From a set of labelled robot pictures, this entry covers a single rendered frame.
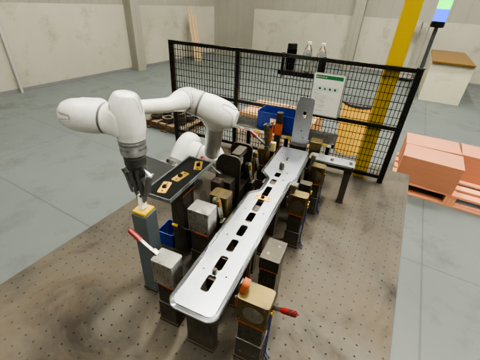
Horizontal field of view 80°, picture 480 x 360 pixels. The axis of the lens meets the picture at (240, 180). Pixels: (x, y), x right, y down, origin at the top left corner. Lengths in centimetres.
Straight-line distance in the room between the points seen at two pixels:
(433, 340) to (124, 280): 201
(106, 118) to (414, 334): 228
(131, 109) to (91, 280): 93
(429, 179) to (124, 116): 340
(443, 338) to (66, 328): 226
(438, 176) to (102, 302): 341
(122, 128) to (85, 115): 12
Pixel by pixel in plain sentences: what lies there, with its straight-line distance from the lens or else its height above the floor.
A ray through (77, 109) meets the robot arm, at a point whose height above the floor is 155.
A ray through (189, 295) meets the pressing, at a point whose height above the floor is 100.
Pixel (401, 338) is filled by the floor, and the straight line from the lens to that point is 243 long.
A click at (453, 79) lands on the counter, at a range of 849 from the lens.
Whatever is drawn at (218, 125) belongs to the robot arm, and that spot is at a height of 133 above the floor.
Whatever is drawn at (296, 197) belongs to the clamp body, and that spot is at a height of 104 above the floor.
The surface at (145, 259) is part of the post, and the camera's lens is 133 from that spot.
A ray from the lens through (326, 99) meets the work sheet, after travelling 225.
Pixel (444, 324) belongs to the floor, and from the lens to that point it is 267.
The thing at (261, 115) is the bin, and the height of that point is 113.
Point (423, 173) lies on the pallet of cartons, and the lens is 380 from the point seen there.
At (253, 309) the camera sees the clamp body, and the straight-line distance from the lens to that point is 99.
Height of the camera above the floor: 186
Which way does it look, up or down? 32 degrees down
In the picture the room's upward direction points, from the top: 3 degrees clockwise
